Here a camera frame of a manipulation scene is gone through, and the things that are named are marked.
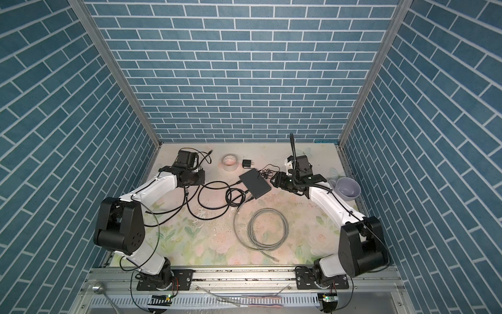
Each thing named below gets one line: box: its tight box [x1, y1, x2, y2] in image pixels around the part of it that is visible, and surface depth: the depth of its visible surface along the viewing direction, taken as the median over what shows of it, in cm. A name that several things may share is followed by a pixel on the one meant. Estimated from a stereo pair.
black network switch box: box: [238, 168, 272, 200], surface depth 105 cm
